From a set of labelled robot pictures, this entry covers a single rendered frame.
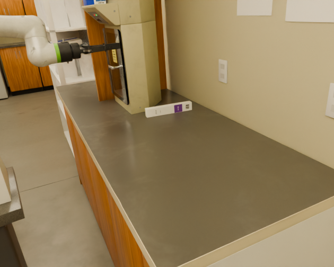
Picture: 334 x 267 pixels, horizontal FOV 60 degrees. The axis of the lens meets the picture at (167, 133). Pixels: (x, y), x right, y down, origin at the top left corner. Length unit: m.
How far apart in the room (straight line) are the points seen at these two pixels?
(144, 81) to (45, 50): 0.51
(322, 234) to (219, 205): 0.35
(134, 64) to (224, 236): 1.06
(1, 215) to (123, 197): 0.37
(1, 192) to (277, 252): 0.85
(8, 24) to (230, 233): 1.22
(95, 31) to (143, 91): 0.50
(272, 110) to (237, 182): 0.44
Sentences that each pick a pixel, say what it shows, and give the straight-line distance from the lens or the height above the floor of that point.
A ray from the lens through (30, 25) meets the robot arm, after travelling 1.52.
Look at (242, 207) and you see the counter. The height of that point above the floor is 0.94.
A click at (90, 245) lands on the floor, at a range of 2.22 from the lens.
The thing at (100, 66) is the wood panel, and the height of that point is 1.16.
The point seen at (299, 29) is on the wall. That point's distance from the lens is 1.18.
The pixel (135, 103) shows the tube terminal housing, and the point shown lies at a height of 1.00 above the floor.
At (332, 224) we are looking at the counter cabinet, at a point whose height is 0.83.
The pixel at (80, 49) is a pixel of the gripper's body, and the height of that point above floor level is 1.32.
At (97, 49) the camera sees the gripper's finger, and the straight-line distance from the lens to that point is 1.52.
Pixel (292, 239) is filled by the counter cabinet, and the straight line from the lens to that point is 0.96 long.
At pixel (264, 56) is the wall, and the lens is 1.31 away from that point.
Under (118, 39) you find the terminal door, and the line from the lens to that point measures 1.57.
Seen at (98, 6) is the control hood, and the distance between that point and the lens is 1.52.
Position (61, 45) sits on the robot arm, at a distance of 1.51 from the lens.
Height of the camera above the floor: 1.49
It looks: 24 degrees down
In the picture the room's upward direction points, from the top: 4 degrees counter-clockwise
